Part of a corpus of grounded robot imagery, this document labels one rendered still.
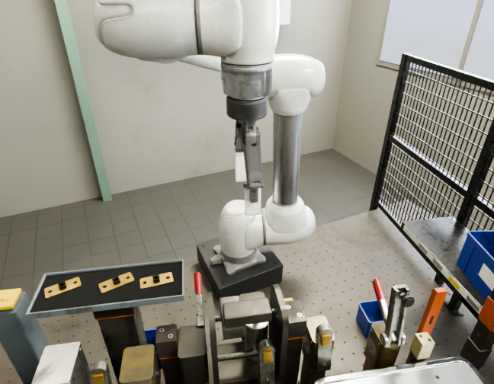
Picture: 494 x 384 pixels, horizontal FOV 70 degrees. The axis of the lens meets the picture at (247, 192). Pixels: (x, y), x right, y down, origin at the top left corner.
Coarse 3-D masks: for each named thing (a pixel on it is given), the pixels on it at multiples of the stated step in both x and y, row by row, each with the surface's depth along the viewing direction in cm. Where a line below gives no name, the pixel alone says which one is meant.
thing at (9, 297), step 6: (0, 294) 89; (6, 294) 89; (12, 294) 89; (18, 294) 90; (0, 300) 87; (6, 300) 87; (12, 300) 87; (0, 306) 86; (6, 306) 86; (12, 306) 86
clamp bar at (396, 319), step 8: (392, 288) 84; (400, 288) 84; (408, 288) 84; (392, 296) 85; (400, 296) 83; (408, 296) 81; (392, 304) 85; (400, 304) 86; (408, 304) 81; (392, 312) 85; (400, 312) 87; (392, 320) 86; (400, 320) 87; (392, 328) 87; (400, 328) 87; (400, 336) 88
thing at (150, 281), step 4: (168, 272) 96; (152, 276) 93; (156, 276) 93; (160, 276) 94; (164, 276) 94; (168, 276) 94; (140, 280) 93; (144, 280) 93; (148, 280) 93; (152, 280) 93; (156, 280) 92; (160, 280) 93; (164, 280) 93; (168, 280) 93; (172, 280) 93; (140, 284) 92; (144, 284) 92; (148, 284) 92; (152, 284) 92; (156, 284) 92; (160, 284) 92; (144, 288) 91
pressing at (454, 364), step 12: (432, 360) 91; (444, 360) 91; (456, 360) 91; (360, 372) 88; (372, 372) 88; (384, 372) 88; (396, 372) 88; (408, 372) 88; (420, 372) 88; (432, 372) 88; (444, 372) 88; (456, 372) 88; (468, 372) 88
